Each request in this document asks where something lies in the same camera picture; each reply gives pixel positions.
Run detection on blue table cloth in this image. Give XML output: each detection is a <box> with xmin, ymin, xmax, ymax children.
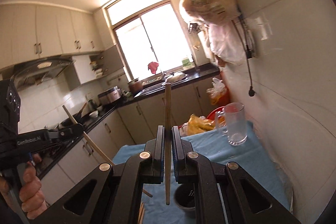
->
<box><xmin>111</xmin><ymin>120</ymin><xmax>293</xmax><ymax>224</ymax></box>

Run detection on clear glass mug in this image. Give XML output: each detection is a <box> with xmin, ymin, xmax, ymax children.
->
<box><xmin>215</xmin><ymin>102</ymin><xmax>247</xmax><ymax>146</ymax></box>

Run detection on dark grey utensil holder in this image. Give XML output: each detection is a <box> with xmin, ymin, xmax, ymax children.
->
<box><xmin>174</xmin><ymin>183</ymin><xmax>195</xmax><ymax>212</ymax></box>

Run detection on yellow plastic bag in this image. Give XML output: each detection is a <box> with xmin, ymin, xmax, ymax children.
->
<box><xmin>179</xmin><ymin>114</ymin><xmax>215</xmax><ymax>136</ymax></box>

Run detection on upper wall cabinet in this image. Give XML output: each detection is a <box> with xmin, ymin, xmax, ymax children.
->
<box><xmin>1</xmin><ymin>4</ymin><xmax>123</xmax><ymax>90</ymax></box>

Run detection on lower kitchen cabinets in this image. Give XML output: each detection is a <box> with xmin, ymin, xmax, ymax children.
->
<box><xmin>42</xmin><ymin>75</ymin><xmax>215</xmax><ymax>204</ymax></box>

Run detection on person's left hand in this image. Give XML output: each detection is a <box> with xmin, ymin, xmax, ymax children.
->
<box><xmin>1</xmin><ymin>161</ymin><xmax>47</xmax><ymax>221</ymax></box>

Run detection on white hanging plastic bag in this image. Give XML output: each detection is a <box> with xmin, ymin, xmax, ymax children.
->
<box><xmin>208</xmin><ymin>22</ymin><xmax>246</xmax><ymax>68</ymax></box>

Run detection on brown clay pot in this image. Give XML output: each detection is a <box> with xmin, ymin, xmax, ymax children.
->
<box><xmin>127</xmin><ymin>78</ymin><xmax>143</xmax><ymax>96</ymax></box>

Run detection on black wok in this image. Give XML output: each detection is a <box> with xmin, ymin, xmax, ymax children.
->
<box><xmin>59</xmin><ymin>101</ymin><xmax>90</xmax><ymax>128</ymax></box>

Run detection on black power cable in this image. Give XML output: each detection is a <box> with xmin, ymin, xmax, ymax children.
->
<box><xmin>232</xmin><ymin>13</ymin><xmax>257</xmax><ymax>97</ymax></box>

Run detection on red plastic basin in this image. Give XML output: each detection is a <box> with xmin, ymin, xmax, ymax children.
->
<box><xmin>205</xmin><ymin>105</ymin><xmax>227</xmax><ymax>122</ymax></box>

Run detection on silver rice cooker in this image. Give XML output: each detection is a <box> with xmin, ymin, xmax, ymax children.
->
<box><xmin>98</xmin><ymin>86</ymin><xmax>122</xmax><ymax>106</ymax></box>

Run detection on white bowl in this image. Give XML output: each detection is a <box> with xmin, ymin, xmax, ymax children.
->
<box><xmin>89</xmin><ymin>110</ymin><xmax>99</xmax><ymax>119</ymax></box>

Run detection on range hood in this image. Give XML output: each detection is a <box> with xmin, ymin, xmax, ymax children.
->
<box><xmin>1</xmin><ymin>56</ymin><xmax>74</xmax><ymax>91</ymax></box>

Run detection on red cloth at window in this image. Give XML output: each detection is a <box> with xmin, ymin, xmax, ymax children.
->
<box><xmin>147</xmin><ymin>61</ymin><xmax>159</xmax><ymax>75</ymax></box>

